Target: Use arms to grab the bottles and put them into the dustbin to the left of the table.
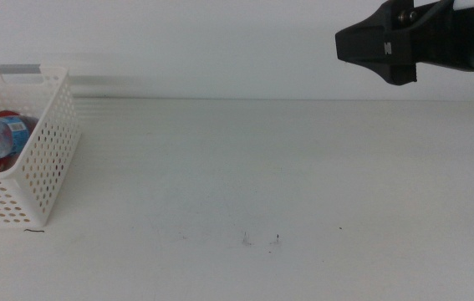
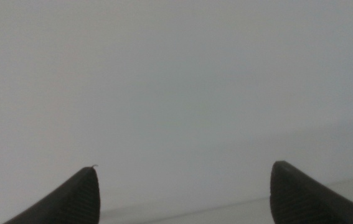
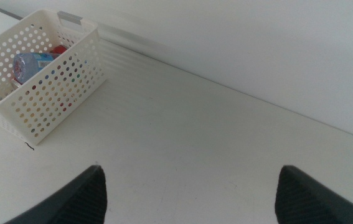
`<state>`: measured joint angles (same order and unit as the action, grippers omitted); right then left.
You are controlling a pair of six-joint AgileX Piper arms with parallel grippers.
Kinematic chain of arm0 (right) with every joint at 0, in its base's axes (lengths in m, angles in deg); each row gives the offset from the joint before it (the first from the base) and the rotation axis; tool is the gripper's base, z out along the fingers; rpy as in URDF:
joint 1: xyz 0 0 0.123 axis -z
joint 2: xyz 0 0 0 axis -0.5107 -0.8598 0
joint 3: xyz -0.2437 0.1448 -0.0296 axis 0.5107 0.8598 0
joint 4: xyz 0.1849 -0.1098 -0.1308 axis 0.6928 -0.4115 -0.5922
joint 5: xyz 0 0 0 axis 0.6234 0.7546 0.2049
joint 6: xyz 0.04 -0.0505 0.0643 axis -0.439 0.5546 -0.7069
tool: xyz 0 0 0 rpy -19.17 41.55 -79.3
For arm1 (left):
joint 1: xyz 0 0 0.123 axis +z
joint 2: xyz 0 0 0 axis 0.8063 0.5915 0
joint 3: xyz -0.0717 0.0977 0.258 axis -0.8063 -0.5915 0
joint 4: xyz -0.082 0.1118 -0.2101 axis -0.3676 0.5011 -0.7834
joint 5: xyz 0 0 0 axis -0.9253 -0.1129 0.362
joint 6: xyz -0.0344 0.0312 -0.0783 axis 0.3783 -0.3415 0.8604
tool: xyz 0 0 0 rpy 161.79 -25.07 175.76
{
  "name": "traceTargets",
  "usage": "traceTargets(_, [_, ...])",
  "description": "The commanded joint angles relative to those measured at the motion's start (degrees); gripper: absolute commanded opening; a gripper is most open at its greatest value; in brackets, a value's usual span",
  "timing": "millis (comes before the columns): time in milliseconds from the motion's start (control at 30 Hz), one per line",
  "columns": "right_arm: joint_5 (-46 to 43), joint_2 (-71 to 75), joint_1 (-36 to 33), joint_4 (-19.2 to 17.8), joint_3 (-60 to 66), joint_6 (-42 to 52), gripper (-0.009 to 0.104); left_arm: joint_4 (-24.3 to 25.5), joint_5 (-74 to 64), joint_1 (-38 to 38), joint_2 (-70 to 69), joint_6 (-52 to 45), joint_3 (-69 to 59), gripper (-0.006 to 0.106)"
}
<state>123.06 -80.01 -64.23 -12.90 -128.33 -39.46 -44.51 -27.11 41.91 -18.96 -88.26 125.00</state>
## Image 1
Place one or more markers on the small dark thread scrap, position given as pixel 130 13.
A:
pixel 34 230

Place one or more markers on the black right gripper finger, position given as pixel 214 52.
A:
pixel 370 44

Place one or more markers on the white perforated plastic basket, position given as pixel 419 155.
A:
pixel 54 138

